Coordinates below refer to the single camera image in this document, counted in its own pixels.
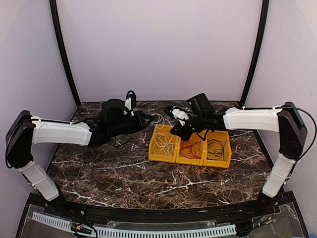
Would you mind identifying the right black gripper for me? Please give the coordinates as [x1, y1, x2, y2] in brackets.
[170, 114, 207, 141]

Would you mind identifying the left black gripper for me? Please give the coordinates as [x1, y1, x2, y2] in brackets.
[109, 110, 154, 138]

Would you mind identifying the white cable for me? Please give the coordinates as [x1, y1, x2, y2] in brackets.
[148, 113, 175, 129]
[152, 132, 179, 157]

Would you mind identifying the red cable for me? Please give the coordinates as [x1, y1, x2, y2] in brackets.
[178, 138, 203, 159]

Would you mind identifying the black cable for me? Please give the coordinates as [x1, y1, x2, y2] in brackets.
[207, 138, 228, 161]

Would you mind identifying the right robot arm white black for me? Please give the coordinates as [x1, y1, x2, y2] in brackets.
[164, 93, 310, 215]

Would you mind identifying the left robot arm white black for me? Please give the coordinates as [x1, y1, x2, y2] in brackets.
[5, 97, 154, 216]

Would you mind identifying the yellow bin left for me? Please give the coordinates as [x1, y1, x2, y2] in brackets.
[148, 124, 180, 164]

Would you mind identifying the yellow bin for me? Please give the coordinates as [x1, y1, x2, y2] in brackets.
[203, 131, 232, 169]
[148, 124, 180, 164]
[176, 134, 207, 166]

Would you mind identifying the yellow bin middle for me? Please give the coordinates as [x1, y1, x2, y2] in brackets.
[176, 134, 207, 166]

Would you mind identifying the yellow bin right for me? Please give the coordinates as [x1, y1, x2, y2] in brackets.
[203, 131, 232, 169]

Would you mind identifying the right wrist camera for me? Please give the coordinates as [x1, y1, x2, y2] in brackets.
[164, 106, 190, 125]

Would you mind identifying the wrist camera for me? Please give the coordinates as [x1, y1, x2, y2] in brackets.
[123, 90, 137, 116]
[164, 106, 190, 125]

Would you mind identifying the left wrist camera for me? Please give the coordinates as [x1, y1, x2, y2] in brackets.
[123, 90, 137, 116]

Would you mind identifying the black front rail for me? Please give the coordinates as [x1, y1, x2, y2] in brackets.
[27, 193, 280, 230]

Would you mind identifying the white slotted cable duct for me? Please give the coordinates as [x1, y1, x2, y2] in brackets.
[31, 212, 236, 238]

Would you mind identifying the left black frame post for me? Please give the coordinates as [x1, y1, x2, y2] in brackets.
[49, 0, 81, 107]

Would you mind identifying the black frame post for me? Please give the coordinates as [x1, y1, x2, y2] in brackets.
[49, 0, 81, 107]
[239, 0, 269, 106]

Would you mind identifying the right black frame post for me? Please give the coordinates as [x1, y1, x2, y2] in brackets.
[239, 0, 269, 106]

